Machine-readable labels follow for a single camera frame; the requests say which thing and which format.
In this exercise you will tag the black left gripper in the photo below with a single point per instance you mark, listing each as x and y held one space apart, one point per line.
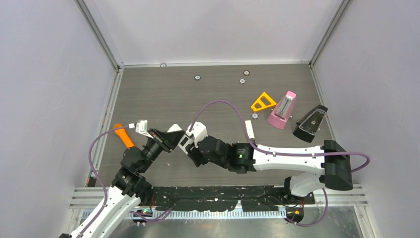
168 141

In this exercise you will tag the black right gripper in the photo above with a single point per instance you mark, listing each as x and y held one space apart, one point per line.
195 153

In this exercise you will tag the white remote control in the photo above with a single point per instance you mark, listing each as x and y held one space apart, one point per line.
175 128

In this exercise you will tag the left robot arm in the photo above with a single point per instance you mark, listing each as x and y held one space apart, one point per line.
129 188

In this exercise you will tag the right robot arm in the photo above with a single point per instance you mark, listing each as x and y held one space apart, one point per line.
326 166

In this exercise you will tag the slim white black remote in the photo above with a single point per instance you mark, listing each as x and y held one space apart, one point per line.
249 130

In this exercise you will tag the pink metronome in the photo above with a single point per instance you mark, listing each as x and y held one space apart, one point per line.
282 111

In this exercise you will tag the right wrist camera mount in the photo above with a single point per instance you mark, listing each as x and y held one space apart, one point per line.
196 133

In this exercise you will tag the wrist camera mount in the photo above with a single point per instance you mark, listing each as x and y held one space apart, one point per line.
141 127
196 133

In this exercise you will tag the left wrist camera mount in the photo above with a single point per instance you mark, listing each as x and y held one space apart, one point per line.
141 127

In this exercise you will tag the orange handle tool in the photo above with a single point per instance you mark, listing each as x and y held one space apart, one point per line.
120 131

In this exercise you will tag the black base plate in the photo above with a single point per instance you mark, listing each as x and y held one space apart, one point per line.
225 198

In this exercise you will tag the yellow triangular plastic frame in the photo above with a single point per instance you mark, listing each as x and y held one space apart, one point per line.
263 102

